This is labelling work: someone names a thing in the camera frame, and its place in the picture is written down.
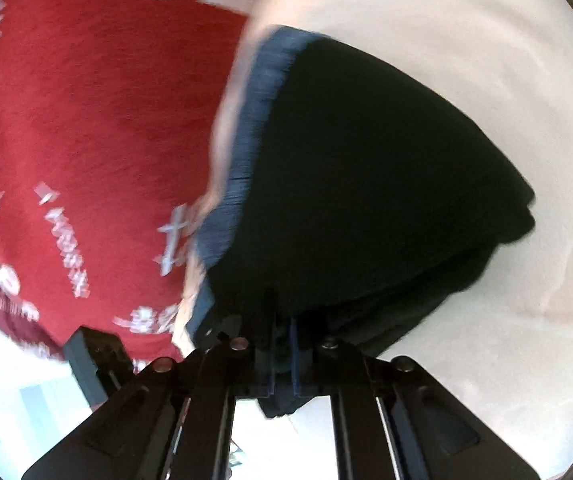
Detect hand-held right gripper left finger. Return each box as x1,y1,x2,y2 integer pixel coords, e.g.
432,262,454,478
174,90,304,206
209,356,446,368
20,287,275,480

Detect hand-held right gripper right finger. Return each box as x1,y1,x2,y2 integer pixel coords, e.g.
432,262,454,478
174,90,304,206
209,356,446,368
291,319,541,480

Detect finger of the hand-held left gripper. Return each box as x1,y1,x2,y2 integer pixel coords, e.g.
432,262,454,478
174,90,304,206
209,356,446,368
63,326,136,408

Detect black pants with blue stripes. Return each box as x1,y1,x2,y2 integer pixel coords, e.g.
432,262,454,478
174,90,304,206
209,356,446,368
186,25,537,419

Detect red printed blanket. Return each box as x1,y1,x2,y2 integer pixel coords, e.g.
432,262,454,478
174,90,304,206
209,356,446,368
0,0,258,362

